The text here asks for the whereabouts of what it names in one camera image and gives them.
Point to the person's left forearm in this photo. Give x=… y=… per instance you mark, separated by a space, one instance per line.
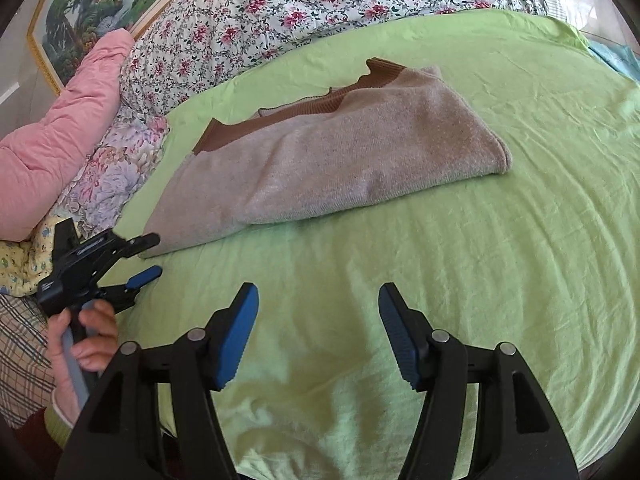
x=55 y=430

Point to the plaid cloth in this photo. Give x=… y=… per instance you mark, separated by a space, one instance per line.
x=22 y=355

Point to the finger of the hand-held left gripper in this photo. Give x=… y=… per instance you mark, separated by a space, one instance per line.
x=142 y=277
x=140 y=244

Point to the green bed sheet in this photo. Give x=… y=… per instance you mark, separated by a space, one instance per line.
x=475 y=285

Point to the person's left hand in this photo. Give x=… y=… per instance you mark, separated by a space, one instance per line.
x=102 y=345

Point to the pastel floral pillow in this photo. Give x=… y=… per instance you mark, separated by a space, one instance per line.
x=115 y=175

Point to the yellow patterned pillow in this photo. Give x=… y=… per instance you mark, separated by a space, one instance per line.
x=20 y=265

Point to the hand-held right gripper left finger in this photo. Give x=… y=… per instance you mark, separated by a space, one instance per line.
x=237 y=335

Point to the pink quilted pillow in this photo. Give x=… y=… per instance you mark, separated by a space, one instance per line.
x=55 y=140

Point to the beige knit sweater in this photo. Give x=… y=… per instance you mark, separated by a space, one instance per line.
x=325 y=160

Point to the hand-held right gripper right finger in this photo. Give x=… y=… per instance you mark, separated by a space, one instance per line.
x=400 y=340

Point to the light blue cloth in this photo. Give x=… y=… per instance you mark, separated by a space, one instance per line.
x=620 y=60

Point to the red floral quilt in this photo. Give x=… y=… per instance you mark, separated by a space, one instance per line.
x=300 y=5

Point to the framed landscape painting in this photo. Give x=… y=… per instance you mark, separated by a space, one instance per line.
x=85 y=15

